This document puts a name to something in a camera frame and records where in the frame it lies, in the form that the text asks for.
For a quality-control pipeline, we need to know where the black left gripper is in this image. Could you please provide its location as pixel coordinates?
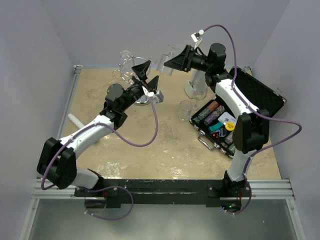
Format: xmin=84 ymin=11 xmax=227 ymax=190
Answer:
xmin=120 ymin=60 xmax=159 ymax=112

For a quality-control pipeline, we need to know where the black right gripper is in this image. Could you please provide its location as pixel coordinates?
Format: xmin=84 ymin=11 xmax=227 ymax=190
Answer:
xmin=164 ymin=45 xmax=213 ymax=73

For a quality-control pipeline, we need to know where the tall clear flute glass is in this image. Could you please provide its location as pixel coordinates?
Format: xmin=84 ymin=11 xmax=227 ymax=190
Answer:
xmin=156 ymin=44 xmax=178 ymax=77

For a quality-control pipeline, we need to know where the ribbed clear glass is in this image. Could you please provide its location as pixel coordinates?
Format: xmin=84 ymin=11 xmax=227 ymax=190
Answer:
xmin=177 ymin=100 xmax=192 ymax=122

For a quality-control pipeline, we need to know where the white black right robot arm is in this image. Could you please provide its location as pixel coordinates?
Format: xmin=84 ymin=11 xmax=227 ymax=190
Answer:
xmin=164 ymin=43 xmax=270 ymax=197

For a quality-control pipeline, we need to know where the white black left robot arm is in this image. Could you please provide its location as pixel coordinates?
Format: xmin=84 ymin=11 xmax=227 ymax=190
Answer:
xmin=36 ymin=60 xmax=163 ymax=196

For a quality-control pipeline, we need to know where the chrome wine glass rack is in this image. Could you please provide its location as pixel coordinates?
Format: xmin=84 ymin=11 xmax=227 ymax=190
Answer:
xmin=112 ymin=54 xmax=155 ymax=106

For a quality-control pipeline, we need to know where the white metronome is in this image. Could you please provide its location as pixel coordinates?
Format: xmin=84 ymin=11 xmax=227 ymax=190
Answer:
xmin=184 ymin=70 xmax=208 ymax=100

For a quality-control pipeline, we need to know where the red white chip stack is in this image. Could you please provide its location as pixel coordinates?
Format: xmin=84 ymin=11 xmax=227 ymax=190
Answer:
xmin=206 ymin=100 xmax=219 ymax=113

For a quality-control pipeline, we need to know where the black poker chip case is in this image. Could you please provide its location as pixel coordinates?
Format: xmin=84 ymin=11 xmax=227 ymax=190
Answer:
xmin=189 ymin=67 xmax=287 ymax=158

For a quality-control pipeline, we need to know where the white card deck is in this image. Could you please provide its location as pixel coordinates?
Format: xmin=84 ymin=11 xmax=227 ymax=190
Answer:
xmin=218 ymin=112 xmax=237 ymax=125

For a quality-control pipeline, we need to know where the yellow dealer button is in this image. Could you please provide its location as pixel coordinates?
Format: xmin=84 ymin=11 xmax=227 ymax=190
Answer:
xmin=224 ymin=121 xmax=235 ymax=132

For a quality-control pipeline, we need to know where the white grey microphone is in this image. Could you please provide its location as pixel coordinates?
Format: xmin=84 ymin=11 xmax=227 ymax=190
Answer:
xmin=67 ymin=113 xmax=86 ymax=131

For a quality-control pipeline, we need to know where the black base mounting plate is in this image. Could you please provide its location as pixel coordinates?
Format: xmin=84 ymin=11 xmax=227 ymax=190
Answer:
xmin=75 ymin=179 xmax=252 ymax=211

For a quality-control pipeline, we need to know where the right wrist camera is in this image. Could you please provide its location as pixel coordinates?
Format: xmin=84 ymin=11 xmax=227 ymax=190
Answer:
xmin=191 ymin=29 xmax=205 ymax=49

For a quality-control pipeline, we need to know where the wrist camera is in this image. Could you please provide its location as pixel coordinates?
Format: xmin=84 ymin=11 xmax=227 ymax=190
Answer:
xmin=153 ymin=90 xmax=164 ymax=104
xmin=191 ymin=29 xmax=205 ymax=49

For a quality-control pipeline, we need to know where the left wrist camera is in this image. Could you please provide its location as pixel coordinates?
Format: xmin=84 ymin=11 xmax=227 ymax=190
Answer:
xmin=153 ymin=90 xmax=164 ymax=104

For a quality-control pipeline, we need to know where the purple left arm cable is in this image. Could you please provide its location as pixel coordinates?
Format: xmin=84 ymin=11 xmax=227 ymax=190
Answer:
xmin=40 ymin=98 xmax=159 ymax=220

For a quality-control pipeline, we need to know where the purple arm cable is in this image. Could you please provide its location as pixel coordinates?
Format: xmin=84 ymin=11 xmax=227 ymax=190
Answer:
xmin=202 ymin=24 xmax=303 ymax=215
xmin=40 ymin=98 xmax=159 ymax=220

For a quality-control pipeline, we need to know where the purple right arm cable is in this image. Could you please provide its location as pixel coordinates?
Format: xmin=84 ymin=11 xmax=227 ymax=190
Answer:
xmin=202 ymin=24 xmax=303 ymax=215

